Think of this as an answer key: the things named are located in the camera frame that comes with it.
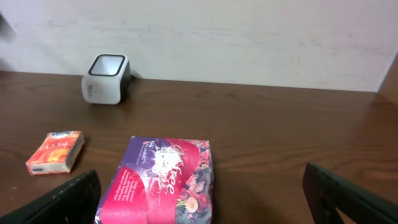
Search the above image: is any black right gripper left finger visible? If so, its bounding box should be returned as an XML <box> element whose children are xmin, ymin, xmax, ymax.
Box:
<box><xmin>1</xmin><ymin>169</ymin><xmax>101</xmax><ymax>224</ymax></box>

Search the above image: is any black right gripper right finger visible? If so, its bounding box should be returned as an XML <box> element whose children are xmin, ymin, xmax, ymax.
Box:
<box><xmin>302</xmin><ymin>163</ymin><xmax>397</xmax><ymax>224</ymax></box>

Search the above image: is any pink purple floral packet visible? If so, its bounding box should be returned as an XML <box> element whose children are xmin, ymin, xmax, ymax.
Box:
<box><xmin>95</xmin><ymin>136</ymin><xmax>214</xmax><ymax>224</ymax></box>

